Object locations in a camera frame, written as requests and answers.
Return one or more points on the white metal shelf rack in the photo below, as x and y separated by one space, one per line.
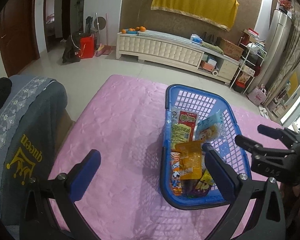
250 63

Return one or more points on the blue egg pastry bag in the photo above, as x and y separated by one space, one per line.
211 128

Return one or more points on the yellow cloth tv cover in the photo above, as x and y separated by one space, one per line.
220 13

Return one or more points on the red shopping bag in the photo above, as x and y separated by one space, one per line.
87 48

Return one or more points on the white slippers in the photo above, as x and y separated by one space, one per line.
263 112

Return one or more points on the cardboard box on cabinet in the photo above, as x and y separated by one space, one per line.
229 49

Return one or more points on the silver standing air conditioner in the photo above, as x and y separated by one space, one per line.
275 44

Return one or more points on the pink gift bag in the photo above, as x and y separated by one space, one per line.
258 95

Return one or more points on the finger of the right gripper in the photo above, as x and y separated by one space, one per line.
258 150
277 132

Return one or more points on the purple snack packet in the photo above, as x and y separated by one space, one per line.
198 187

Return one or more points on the grey embroidered chair cover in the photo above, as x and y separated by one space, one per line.
31 108

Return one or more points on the orange cookie bar wrapper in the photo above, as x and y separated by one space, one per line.
175 174

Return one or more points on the black bag on floor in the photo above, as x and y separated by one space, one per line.
72 49

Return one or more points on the white tv cabinet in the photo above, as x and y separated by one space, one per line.
177 52

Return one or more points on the large red noodle pack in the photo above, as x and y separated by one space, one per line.
183 124

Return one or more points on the blue tissue pack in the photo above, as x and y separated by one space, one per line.
196 39

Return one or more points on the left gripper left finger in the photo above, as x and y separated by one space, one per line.
74 184

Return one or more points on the oranges on cabinet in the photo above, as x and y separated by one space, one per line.
133 30

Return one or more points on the pink quilted tablecloth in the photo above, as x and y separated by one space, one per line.
125 121

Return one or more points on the dark wooden door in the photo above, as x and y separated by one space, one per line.
18 43

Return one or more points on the orange snack pouch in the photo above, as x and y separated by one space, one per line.
191 156

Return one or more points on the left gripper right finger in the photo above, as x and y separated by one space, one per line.
225 177

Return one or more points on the green folded towel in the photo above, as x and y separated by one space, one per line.
212 47

